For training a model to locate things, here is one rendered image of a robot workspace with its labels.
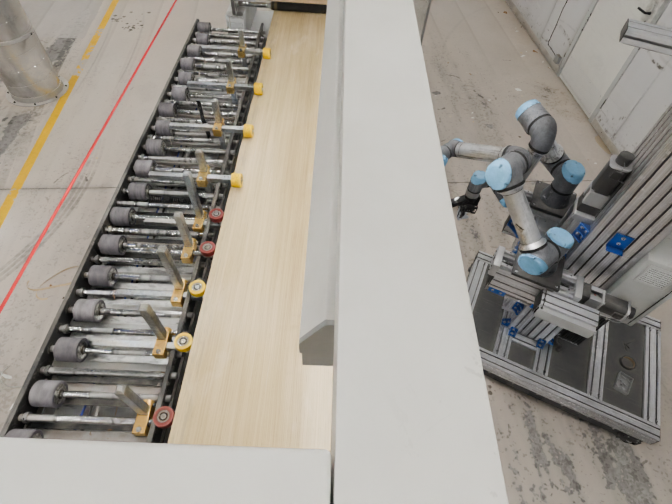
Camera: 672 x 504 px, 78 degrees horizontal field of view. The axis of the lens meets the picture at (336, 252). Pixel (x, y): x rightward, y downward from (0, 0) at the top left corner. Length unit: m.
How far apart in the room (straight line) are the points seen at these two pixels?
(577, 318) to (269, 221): 1.61
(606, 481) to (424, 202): 2.97
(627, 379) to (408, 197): 3.00
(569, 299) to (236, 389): 1.60
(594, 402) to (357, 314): 2.84
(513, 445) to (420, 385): 2.76
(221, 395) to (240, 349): 0.21
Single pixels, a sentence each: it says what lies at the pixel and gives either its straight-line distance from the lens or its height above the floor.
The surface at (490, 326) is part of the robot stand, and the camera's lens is 2.96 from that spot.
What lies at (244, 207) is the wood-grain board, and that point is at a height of 0.90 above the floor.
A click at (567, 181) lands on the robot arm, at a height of 1.22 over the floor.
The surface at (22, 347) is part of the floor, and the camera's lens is 3.44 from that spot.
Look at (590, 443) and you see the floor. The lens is 3.19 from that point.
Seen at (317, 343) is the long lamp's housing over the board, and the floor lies 2.35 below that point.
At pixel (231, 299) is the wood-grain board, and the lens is 2.05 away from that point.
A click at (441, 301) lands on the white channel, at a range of 0.23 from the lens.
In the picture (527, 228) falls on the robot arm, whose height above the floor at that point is 1.33.
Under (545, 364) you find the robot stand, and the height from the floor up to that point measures 0.21.
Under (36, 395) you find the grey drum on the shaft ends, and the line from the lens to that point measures 2.20.
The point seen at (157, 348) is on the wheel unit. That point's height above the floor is 0.86.
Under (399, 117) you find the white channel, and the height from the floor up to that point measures 2.46.
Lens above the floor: 2.65
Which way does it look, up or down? 54 degrees down
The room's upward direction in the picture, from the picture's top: 5 degrees clockwise
